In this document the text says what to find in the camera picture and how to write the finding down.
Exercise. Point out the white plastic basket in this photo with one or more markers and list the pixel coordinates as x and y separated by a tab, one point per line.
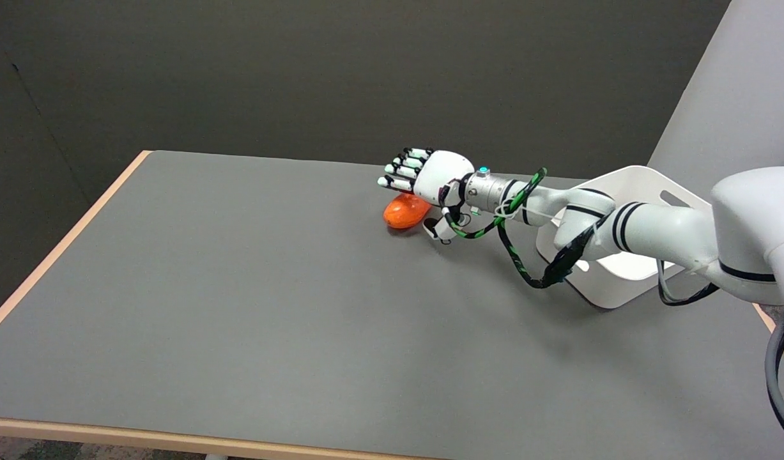
622	268

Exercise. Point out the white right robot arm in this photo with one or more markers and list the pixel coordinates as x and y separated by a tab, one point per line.
653	223

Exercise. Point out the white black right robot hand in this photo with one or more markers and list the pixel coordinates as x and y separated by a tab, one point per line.
433	179

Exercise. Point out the orange mango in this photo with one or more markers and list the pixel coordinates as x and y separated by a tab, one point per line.
404	211

